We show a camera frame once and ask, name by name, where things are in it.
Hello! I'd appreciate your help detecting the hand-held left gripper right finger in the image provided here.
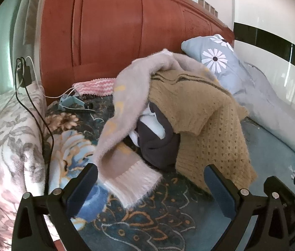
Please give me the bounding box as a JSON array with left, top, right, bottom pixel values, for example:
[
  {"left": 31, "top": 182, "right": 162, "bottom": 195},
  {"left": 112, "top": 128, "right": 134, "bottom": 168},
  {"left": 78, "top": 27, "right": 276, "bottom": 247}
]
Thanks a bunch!
[{"left": 202, "top": 164, "right": 291, "bottom": 251}]

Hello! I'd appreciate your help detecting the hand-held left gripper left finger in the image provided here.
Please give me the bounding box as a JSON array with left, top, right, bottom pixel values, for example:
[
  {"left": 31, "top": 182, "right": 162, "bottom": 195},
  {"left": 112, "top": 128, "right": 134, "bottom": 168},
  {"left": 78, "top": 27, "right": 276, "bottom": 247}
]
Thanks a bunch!
[{"left": 13, "top": 163, "right": 99, "bottom": 251}]

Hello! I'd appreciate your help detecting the fuzzy pink sweater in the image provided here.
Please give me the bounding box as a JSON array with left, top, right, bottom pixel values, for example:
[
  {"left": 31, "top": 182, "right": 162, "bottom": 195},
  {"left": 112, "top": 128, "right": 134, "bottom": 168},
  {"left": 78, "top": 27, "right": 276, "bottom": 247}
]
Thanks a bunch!
[{"left": 93, "top": 48, "right": 216, "bottom": 210}]

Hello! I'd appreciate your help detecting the teal floral bed blanket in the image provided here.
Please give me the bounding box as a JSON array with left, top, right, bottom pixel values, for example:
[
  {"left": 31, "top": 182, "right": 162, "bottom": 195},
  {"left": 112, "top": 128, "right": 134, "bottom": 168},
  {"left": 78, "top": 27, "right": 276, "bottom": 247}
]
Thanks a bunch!
[{"left": 43, "top": 94, "right": 295, "bottom": 251}]

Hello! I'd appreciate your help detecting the dark grey garment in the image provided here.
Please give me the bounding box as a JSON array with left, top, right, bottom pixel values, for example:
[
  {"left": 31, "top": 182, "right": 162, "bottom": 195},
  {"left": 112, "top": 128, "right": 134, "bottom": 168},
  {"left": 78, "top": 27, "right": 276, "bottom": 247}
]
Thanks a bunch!
[{"left": 137, "top": 103, "right": 181, "bottom": 170}]

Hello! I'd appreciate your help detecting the blue floral bed sheet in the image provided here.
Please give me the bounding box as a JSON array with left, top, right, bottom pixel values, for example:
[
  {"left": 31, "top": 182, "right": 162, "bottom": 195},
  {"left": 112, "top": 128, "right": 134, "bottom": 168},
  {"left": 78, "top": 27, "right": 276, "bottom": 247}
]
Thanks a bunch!
[{"left": 231, "top": 61, "right": 295, "bottom": 173}]

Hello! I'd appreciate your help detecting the tan knit sweater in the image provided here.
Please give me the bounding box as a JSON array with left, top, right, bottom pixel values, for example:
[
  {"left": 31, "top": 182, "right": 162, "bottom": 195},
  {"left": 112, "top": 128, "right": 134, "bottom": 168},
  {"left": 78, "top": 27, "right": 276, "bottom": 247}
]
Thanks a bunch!
[{"left": 147, "top": 69, "right": 258, "bottom": 195}]

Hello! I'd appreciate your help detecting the pink grey floral plush blanket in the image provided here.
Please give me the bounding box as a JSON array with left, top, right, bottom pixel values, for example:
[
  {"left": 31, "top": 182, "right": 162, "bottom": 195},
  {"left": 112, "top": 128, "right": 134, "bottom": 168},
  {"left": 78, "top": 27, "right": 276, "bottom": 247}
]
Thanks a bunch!
[{"left": 0, "top": 84, "right": 59, "bottom": 243}]

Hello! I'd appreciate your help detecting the light blue device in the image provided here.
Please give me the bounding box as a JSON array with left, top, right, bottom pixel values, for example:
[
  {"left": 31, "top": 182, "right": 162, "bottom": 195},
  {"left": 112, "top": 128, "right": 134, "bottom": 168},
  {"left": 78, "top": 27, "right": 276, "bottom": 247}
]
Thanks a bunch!
[{"left": 58, "top": 95, "right": 85, "bottom": 110}]

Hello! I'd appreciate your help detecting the white garment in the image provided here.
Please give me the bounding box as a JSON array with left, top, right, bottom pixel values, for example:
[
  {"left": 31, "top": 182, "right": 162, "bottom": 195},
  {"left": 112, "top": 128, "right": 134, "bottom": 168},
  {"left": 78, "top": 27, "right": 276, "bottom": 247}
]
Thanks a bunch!
[{"left": 129, "top": 108, "right": 166, "bottom": 147}]

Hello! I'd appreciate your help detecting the pink striped knit cloth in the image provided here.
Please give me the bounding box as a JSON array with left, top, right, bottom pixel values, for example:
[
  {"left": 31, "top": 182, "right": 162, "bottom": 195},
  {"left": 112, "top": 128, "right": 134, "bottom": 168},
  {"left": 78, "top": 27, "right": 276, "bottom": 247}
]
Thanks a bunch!
[{"left": 72, "top": 78, "right": 117, "bottom": 97}]

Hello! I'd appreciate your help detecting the blue floral pillow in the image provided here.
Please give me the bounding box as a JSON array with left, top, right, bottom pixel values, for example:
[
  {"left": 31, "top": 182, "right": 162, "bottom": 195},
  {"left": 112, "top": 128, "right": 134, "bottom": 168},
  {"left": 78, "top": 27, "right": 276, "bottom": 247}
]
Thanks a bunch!
[{"left": 181, "top": 34, "right": 255, "bottom": 108}]

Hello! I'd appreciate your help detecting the black charger plug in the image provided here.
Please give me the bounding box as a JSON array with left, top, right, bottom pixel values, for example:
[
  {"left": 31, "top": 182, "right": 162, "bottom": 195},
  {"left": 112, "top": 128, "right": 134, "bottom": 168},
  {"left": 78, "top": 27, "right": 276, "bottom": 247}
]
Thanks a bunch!
[{"left": 22, "top": 65, "right": 32, "bottom": 87}]

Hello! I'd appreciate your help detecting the wooden headboard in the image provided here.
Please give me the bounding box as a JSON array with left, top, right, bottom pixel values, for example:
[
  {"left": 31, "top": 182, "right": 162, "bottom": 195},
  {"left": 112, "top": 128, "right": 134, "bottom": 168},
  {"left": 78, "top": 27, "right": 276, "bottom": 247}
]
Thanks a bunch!
[{"left": 39, "top": 0, "right": 235, "bottom": 105}]

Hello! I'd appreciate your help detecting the black charger cable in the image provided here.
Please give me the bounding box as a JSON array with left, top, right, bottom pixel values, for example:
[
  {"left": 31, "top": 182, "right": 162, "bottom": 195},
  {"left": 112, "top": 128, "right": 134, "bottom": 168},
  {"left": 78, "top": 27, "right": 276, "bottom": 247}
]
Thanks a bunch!
[{"left": 14, "top": 57, "right": 55, "bottom": 189}]

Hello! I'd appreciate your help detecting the white cable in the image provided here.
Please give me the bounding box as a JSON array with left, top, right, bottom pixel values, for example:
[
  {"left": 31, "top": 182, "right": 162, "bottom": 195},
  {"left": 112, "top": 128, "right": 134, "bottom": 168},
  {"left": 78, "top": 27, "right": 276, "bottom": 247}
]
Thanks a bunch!
[
  {"left": 0, "top": 55, "right": 39, "bottom": 126},
  {"left": 46, "top": 87, "right": 77, "bottom": 100}
]

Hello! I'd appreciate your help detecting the wall switch panel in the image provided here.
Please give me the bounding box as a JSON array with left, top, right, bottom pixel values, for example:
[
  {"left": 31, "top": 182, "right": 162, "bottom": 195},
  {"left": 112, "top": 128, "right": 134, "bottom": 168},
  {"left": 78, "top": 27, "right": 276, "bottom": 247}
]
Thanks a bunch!
[{"left": 197, "top": 0, "right": 219, "bottom": 17}]

